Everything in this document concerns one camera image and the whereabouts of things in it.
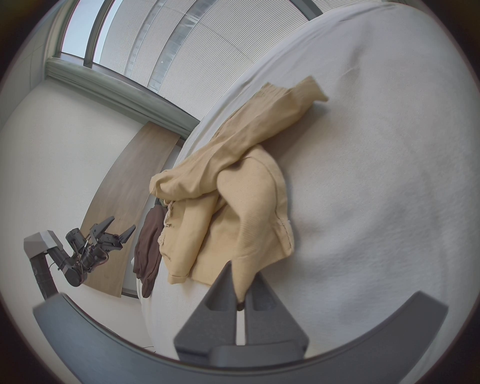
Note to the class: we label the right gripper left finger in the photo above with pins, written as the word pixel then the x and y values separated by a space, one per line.
pixel 210 322

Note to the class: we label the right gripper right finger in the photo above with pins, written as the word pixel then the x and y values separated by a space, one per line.
pixel 270 322

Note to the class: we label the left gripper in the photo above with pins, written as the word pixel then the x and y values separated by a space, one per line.
pixel 108 244

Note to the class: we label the tan shorts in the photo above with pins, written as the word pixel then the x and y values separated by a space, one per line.
pixel 247 195

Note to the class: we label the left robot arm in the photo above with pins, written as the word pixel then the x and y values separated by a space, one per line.
pixel 39 240

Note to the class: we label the bed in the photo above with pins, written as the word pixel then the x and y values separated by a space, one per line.
pixel 375 187

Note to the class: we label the brown garment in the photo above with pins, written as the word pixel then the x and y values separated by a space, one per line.
pixel 148 247

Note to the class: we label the green garment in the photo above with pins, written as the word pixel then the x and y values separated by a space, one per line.
pixel 161 202

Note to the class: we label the grey-green curtain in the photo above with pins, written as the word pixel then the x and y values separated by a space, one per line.
pixel 123 97

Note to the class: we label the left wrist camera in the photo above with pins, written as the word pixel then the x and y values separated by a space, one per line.
pixel 75 237

